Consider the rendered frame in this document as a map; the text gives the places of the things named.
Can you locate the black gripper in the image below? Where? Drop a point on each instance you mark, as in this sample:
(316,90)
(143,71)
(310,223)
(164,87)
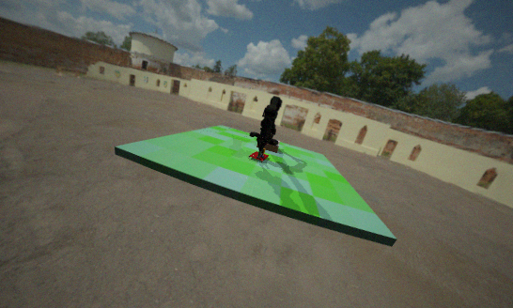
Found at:
(263,138)

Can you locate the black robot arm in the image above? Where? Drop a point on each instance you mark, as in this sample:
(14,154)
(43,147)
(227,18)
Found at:
(271,112)

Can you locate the red circuit board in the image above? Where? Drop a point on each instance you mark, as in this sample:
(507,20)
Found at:
(259,155)

